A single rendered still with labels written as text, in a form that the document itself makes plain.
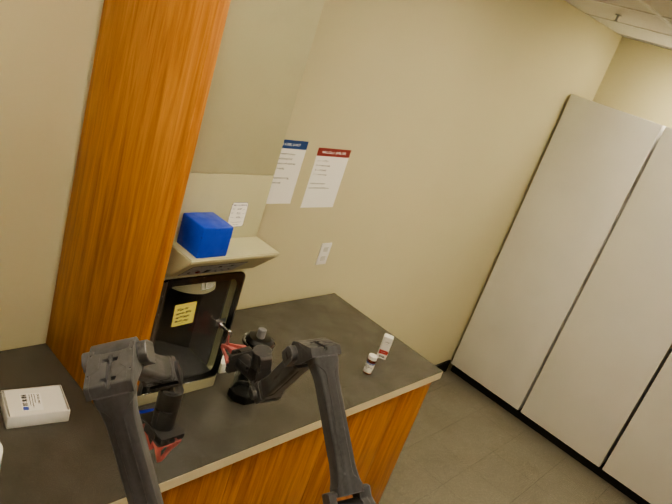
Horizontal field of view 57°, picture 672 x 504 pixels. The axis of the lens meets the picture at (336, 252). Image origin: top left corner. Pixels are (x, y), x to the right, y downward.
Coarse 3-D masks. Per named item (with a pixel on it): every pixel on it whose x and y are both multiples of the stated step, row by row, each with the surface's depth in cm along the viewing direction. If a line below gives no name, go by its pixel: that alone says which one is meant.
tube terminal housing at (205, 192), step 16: (192, 176) 164; (208, 176) 167; (224, 176) 171; (240, 176) 176; (256, 176) 180; (272, 176) 185; (192, 192) 166; (208, 192) 170; (224, 192) 174; (240, 192) 178; (256, 192) 183; (192, 208) 169; (208, 208) 173; (224, 208) 177; (256, 208) 186; (256, 224) 189; (176, 240) 170; (224, 272) 189; (192, 384) 204; (208, 384) 209; (144, 400) 191
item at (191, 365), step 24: (168, 288) 175; (192, 288) 181; (216, 288) 188; (240, 288) 196; (168, 312) 179; (216, 312) 194; (168, 336) 184; (192, 336) 191; (216, 336) 199; (192, 360) 196; (216, 360) 205
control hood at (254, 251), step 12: (240, 240) 184; (252, 240) 187; (180, 252) 165; (228, 252) 174; (240, 252) 176; (252, 252) 179; (264, 252) 182; (276, 252) 185; (168, 264) 168; (180, 264) 165; (192, 264) 163; (204, 264) 167; (216, 264) 172; (252, 264) 187; (168, 276) 169
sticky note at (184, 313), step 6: (180, 306) 181; (186, 306) 183; (192, 306) 185; (174, 312) 181; (180, 312) 182; (186, 312) 184; (192, 312) 186; (174, 318) 182; (180, 318) 184; (186, 318) 185; (192, 318) 187; (174, 324) 183; (180, 324) 185
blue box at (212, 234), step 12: (192, 216) 165; (204, 216) 168; (216, 216) 171; (180, 228) 167; (192, 228) 164; (204, 228) 161; (216, 228) 163; (228, 228) 167; (180, 240) 168; (192, 240) 164; (204, 240) 162; (216, 240) 165; (228, 240) 169; (192, 252) 164; (204, 252) 164; (216, 252) 168
